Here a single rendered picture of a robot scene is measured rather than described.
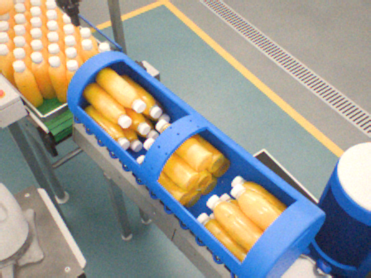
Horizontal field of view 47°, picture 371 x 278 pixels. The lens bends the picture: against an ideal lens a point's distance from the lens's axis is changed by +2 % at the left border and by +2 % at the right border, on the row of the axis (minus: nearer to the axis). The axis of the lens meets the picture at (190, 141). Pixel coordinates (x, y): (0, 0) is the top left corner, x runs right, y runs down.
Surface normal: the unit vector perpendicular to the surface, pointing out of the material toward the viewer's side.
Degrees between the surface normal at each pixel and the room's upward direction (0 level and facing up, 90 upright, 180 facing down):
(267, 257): 44
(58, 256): 5
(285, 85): 0
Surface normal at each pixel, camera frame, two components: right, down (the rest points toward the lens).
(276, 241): -0.31, -0.33
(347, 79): 0.00, -0.62
